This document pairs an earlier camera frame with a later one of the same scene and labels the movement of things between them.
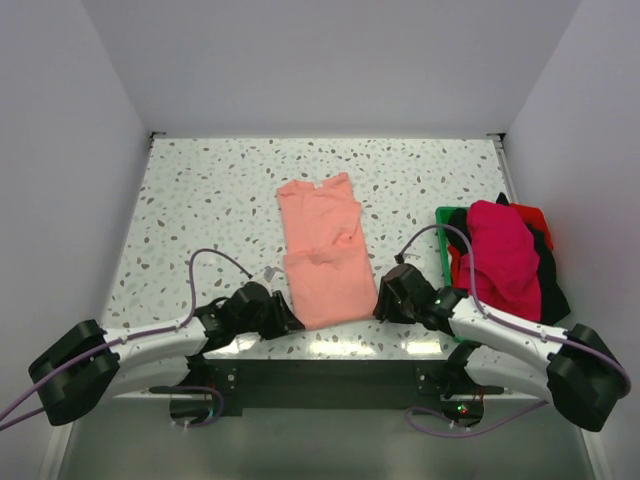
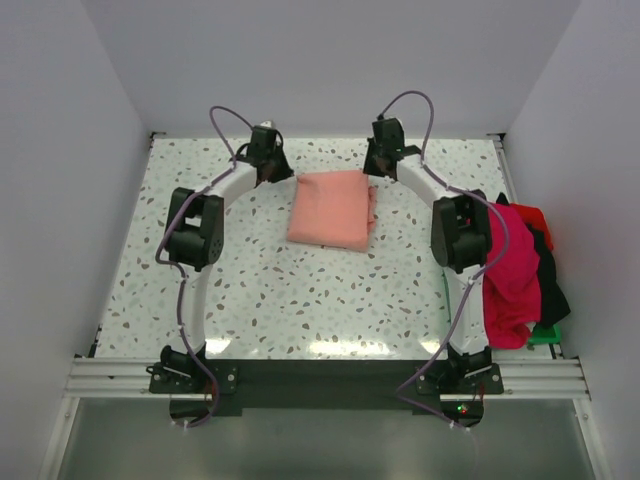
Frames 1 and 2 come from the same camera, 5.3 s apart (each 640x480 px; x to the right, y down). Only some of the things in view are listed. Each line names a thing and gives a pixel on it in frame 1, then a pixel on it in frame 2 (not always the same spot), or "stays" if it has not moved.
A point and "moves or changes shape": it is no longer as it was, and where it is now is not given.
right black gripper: [383, 308] -> [369, 168]
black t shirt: [553, 301] stays
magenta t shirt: [506, 261] stays
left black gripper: [283, 321] -> [286, 171]
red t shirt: [535, 216] stays
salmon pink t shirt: [327, 259] moves or changes shape
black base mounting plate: [317, 385] stays
